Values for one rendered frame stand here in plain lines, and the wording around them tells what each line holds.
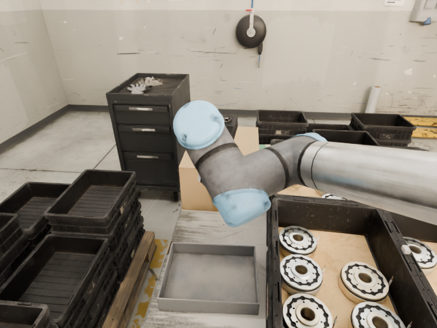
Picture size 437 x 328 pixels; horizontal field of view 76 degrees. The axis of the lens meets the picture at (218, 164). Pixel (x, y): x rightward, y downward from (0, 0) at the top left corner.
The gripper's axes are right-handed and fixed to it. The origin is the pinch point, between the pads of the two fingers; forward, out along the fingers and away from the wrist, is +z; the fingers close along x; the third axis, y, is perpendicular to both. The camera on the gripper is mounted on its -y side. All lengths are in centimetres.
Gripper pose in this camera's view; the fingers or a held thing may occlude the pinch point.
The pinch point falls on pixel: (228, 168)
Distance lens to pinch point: 74.7
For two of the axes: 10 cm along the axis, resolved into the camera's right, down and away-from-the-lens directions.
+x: 9.7, 1.0, -2.0
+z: 1.7, 2.7, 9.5
